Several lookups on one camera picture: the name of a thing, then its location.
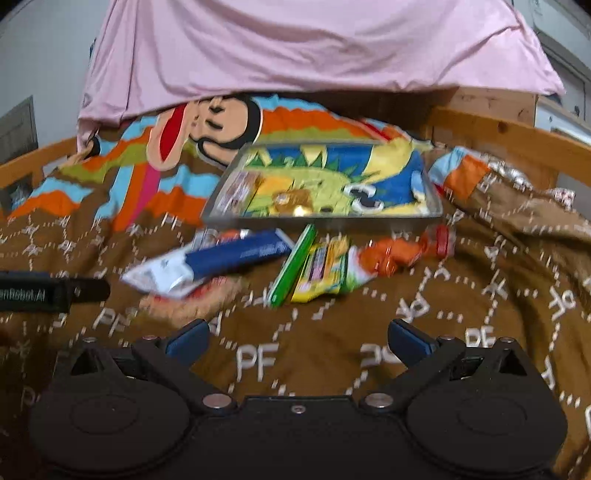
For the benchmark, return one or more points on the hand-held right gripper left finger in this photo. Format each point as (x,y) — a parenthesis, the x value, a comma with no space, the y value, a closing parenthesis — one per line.
(187,341)

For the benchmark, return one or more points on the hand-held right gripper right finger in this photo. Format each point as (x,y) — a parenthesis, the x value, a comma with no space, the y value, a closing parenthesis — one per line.
(411,341)

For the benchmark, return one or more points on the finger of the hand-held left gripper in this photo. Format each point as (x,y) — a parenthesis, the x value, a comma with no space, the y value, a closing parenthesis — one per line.
(90,289)

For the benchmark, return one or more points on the yellow snack packet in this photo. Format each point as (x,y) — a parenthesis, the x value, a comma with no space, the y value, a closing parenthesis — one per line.
(318,272)

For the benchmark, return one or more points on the green stick snack packet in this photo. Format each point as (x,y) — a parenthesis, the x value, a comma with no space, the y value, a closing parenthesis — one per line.
(291,267)

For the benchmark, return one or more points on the clear plastic tray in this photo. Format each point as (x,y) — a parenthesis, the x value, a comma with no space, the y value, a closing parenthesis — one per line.
(323,223)

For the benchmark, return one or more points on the white red-label snack packet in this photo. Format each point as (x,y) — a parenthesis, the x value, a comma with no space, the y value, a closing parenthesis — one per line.
(157,307)

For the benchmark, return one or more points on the orange snack packet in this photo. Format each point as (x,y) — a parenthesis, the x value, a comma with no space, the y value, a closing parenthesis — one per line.
(388,256)

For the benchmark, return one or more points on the blue and white snack packet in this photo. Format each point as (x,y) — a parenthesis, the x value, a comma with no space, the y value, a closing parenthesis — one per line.
(231,256)

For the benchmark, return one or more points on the printed blanket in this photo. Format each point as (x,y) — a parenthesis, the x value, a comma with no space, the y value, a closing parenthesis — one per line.
(323,300)

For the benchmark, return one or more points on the clear jerky packet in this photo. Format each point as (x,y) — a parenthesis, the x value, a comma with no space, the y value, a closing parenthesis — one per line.
(217,236)

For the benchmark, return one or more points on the brown striped snack packet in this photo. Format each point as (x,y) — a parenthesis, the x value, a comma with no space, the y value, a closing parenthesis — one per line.
(235,191)

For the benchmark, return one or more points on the orange cracker packet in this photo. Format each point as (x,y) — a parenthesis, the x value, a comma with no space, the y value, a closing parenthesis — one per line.
(291,203)

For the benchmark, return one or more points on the dinosaur print cloth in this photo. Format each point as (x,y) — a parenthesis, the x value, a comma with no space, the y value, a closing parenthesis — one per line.
(323,184)

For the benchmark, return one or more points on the silver foil bag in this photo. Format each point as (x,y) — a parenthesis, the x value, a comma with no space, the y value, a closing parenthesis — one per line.
(517,177)

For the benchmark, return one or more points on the wooden cabinet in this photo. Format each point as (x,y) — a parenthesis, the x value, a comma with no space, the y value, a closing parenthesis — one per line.
(485,104)

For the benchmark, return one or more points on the white cabinet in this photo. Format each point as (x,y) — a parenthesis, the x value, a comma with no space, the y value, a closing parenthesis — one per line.
(563,115)

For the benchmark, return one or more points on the pink bed sheet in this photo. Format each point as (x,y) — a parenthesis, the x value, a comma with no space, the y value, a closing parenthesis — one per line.
(300,46)

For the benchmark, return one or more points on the wooden bed frame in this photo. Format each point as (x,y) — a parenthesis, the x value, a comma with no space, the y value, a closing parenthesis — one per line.
(508,134)

